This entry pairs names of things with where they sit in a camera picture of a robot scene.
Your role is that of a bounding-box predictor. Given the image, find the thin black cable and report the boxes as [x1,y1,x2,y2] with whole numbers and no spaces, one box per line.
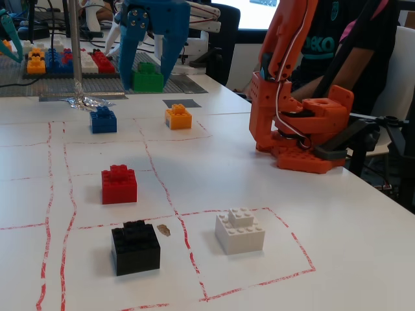
[0,78,26,89]

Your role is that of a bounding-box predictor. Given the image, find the green lego block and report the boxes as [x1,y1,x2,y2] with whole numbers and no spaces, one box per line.
[130,61,165,94]

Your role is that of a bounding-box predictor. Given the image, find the white plastic handle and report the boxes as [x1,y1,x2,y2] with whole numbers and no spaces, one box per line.
[80,0,102,34]

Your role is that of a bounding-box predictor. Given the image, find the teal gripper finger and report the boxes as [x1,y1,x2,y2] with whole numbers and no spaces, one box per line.
[0,9,26,62]
[0,41,20,62]

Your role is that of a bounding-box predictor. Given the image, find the grey tape marker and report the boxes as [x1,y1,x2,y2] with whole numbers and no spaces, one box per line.
[161,98,202,109]

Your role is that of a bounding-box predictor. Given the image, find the orange lego block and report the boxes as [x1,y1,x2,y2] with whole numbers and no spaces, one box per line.
[164,103,193,131]

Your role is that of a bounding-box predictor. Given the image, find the metal pole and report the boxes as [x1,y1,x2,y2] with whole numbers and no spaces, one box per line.
[68,0,84,86]

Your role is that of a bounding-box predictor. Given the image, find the red lego block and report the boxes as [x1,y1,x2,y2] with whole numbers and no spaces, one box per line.
[101,164,138,205]

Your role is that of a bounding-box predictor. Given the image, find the bright monitor screen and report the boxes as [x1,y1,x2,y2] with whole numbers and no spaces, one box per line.
[238,0,280,30]

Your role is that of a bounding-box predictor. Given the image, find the black lego block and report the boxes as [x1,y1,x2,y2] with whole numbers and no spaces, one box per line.
[111,220,161,277]

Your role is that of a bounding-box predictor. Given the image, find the blue lego block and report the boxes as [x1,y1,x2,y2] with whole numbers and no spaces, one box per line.
[89,106,118,134]

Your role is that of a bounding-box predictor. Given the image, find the long blue brick stack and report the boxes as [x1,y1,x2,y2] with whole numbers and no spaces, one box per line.
[45,47,74,74]

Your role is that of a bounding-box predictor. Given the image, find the foil-based metal rod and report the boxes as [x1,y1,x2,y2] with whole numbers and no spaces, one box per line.
[38,91,127,102]

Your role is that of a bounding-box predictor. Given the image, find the black office chair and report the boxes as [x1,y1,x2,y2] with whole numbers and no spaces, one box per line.
[207,2,243,87]

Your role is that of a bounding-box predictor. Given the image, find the long orange brick stack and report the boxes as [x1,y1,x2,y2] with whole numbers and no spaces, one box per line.
[26,47,47,75]

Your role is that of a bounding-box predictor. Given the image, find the long white brick stack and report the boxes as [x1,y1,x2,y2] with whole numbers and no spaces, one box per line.
[78,50,100,74]

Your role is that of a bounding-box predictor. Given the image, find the person in dark shirt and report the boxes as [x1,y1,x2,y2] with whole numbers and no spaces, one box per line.
[279,0,402,115]

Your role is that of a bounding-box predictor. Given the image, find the white lego block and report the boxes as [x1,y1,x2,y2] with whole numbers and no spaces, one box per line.
[214,207,267,255]

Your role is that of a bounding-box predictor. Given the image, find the long red brick stack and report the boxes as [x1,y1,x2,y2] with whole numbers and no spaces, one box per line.
[91,48,117,75]

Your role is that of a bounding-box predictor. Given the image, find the grey lego baseplate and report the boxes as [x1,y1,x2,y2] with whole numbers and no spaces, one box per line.
[0,51,209,98]

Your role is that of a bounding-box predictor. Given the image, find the aluminium foil sheet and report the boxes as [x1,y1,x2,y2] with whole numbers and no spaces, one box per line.
[61,80,117,113]

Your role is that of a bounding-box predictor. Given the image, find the white chair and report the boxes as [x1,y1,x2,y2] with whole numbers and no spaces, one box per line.
[372,25,415,163]

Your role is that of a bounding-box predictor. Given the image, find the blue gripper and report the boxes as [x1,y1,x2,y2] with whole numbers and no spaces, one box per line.
[104,0,192,91]

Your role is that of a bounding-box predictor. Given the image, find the black table clamp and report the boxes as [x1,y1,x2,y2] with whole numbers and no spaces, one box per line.
[312,114,415,196]

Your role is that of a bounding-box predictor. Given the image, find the person bare forearm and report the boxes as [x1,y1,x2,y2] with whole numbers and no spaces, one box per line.
[289,47,361,98]

